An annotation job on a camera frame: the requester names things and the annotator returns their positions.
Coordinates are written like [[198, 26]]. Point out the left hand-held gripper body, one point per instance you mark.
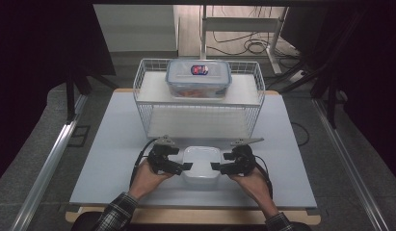
[[160, 159]]

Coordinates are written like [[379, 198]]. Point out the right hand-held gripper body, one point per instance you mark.
[[245, 159]]

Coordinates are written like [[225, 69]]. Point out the white lidded food container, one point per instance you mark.
[[200, 163]]

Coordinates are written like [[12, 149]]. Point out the clear blue-trimmed food container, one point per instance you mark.
[[198, 82]]

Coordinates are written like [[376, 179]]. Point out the person's left hand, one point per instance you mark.
[[147, 181]]

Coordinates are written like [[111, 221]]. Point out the person's right hand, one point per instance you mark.
[[253, 184]]

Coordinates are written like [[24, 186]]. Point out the black stand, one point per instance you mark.
[[330, 93], [72, 96]]

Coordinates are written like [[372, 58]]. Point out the aluminium rail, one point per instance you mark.
[[349, 166], [47, 166]]

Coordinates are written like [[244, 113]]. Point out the white metal desk frame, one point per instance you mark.
[[240, 24]]

